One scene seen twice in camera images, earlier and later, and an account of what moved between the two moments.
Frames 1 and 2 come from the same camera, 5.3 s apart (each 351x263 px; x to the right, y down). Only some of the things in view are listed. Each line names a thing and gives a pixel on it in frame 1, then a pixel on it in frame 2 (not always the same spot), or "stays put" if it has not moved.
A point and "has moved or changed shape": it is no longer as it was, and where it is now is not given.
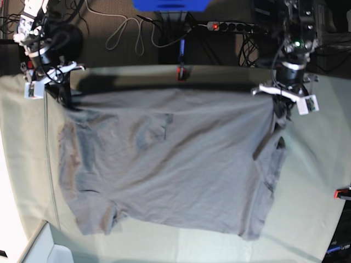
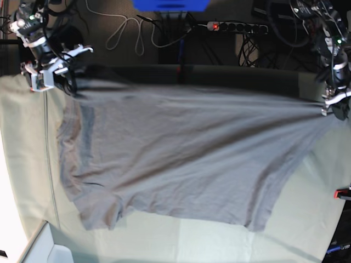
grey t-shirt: (202, 159) has moved or changed shape
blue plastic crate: (171, 5) stays put
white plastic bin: (40, 248) stays put
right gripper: (283, 104) to (339, 100)
